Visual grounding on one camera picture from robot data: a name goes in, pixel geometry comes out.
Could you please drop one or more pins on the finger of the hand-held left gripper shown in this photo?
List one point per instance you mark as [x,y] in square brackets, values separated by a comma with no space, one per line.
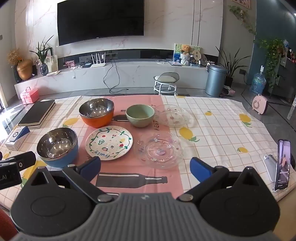
[25,160]

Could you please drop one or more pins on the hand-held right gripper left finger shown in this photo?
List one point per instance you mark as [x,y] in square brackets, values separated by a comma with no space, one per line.
[89,168]

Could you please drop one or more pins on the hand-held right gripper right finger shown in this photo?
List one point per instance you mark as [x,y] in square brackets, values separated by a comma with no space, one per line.
[199,169]

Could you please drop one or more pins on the blue steel bowl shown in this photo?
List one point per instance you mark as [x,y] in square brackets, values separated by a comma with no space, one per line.
[62,160]

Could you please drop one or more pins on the white painted fruit plate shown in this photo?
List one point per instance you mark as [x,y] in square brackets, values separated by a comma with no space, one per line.
[108,143]

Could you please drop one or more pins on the clear glass plate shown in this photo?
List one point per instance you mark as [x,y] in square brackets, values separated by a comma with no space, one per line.
[159,150]
[173,115]

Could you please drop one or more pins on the orange steel bowl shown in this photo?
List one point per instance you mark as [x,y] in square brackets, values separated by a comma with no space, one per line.
[97,121]

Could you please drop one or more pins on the green ceramic bowl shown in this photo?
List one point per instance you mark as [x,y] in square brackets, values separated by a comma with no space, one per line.
[141,121]

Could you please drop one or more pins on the blue and white box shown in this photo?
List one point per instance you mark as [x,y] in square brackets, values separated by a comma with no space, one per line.
[13,141]

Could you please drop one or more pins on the checked lemon print tablecloth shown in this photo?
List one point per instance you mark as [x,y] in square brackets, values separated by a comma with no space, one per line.
[219,139]

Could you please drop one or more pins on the person's coral fleece clothing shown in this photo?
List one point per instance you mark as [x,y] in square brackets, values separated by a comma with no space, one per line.
[4,223]

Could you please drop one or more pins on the black notebook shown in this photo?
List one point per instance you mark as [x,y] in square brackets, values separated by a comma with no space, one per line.
[35,111]

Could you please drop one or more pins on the pink storage box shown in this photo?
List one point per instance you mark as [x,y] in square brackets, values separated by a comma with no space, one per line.
[29,96]

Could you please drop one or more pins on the smartphone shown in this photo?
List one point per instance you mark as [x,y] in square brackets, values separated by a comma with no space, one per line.
[283,166]

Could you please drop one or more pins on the pink small heater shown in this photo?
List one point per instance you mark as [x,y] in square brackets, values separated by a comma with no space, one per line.
[259,105]

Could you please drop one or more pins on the grey metal trash can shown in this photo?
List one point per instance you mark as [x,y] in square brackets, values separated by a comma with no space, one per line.
[215,81]

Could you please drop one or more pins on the gold round vase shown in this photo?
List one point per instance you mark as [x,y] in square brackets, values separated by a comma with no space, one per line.
[24,70]

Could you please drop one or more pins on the green plant in blue vase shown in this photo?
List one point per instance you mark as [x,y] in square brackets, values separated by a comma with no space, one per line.
[44,69]

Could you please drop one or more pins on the potted long-leaf plant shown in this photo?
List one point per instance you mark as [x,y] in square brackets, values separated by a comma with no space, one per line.
[229,81]

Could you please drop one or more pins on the white round stool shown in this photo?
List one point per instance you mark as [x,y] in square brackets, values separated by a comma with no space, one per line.
[166,78]

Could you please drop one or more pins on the framed portrait drawing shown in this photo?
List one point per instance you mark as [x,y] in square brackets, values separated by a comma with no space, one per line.
[52,63]

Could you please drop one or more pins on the white router with antennas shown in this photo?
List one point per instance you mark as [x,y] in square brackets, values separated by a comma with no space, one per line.
[98,65]

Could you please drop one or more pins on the blue water bottle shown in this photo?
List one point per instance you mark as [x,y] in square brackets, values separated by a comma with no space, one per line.
[257,83]

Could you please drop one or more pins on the dried flowers in dark vase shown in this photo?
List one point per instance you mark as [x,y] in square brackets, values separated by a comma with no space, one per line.
[14,56]

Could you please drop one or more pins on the pink photo card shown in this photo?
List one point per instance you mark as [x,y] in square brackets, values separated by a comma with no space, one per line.
[69,64]

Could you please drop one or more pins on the decorative display plate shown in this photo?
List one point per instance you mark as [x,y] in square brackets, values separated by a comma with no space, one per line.
[204,60]

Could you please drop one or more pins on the round hand fan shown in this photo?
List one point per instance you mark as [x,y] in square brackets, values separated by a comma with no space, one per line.
[195,55]

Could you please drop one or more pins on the brown teddy bear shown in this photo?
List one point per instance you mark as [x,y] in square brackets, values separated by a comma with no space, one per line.
[185,49]

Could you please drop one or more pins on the green and blue painting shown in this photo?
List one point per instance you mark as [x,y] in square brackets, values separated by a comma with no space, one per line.
[177,49]

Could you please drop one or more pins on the dark grey cabinet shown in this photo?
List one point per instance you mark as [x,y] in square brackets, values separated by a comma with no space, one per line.
[284,78]

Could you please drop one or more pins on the trailing vine plant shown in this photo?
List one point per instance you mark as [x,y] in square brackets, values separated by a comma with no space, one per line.
[270,51]

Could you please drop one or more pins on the hanging green vine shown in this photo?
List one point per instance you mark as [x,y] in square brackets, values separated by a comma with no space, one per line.
[240,14]

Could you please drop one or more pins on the black wall television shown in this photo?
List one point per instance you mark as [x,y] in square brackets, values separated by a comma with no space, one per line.
[99,18]

